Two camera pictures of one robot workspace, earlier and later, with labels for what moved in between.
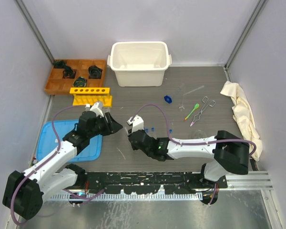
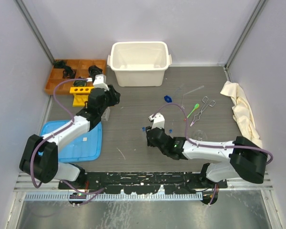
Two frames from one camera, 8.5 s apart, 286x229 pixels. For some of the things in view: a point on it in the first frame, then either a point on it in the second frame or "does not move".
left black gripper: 112,127 to 113,95
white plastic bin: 139,64 does not move
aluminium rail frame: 260,180 does not move
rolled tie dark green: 59,64 does not move
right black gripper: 134,147 to 149,143
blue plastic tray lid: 48,141 does not move
